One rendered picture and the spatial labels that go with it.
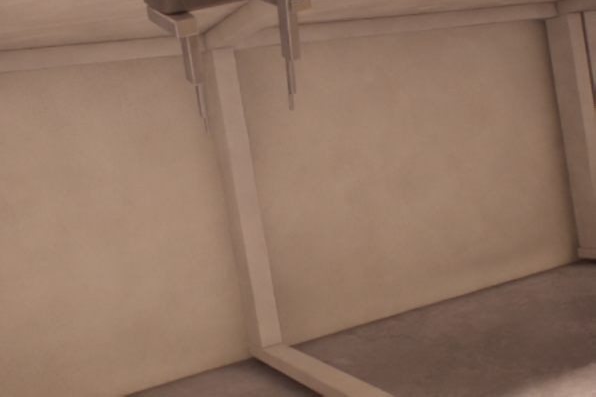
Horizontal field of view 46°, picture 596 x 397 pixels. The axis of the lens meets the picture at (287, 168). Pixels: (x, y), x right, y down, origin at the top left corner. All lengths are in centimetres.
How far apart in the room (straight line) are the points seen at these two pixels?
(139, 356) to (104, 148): 45
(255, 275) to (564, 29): 110
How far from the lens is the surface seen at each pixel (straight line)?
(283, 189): 166
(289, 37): 38
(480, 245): 197
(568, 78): 210
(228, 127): 150
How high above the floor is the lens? 47
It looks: 2 degrees down
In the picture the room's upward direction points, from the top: 9 degrees counter-clockwise
